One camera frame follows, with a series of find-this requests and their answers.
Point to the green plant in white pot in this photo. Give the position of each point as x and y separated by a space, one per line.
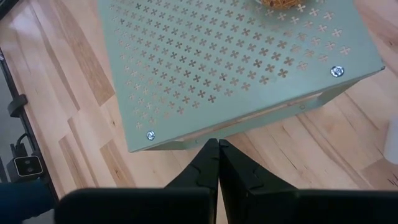
392 143

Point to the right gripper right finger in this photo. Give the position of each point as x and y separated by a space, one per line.
255 202

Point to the green perforated metal shelf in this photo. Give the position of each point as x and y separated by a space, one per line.
186 124

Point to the blue rounded object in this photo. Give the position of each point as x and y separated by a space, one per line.
21 199

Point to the small black depth camera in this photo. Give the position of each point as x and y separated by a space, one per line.
28 166

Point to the small round tin candle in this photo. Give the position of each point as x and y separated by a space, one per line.
280 3

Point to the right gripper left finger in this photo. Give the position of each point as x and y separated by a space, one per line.
192 202

